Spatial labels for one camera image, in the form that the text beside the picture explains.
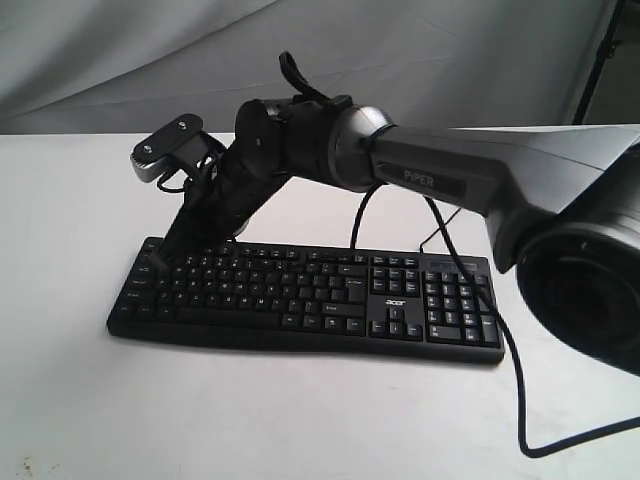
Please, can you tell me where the black stand pole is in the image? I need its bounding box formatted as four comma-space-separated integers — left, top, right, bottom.
571, 0, 628, 125

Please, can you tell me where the grey backdrop cloth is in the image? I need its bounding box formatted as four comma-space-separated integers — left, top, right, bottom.
1, 1, 614, 134

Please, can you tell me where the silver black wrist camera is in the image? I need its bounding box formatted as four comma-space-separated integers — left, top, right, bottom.
130, 113, 226, 183

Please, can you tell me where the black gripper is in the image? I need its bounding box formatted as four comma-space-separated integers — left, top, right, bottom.
151, 142, 291, 272

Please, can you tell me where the black Acer keyboard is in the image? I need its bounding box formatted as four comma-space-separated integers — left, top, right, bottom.
106, 237, 504, 365

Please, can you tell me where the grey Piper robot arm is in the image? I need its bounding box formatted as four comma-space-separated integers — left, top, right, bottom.
153, 96, 639, 374

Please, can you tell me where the black keyboard USB cable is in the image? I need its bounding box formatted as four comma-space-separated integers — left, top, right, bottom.
417, 207, 464, 255

